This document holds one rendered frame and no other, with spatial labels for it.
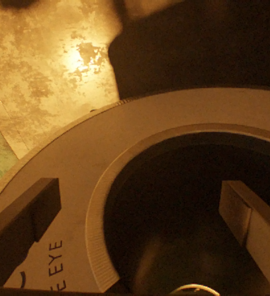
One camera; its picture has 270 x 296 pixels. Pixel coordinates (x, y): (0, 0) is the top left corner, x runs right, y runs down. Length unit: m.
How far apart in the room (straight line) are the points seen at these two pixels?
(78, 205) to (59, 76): 0.84
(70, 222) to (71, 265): 0.09
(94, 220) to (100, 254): 0.08
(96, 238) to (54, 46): 0.95
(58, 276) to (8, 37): 1.09
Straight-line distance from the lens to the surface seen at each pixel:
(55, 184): 0.16
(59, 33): 1.16
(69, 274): 0.45
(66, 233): 0.49
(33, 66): 1.27
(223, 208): 0.17
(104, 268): 0.43
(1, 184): 0.70
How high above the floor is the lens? 1.07
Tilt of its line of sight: 51 degrees down
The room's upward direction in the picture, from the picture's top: 174 degrees counter-clockwise
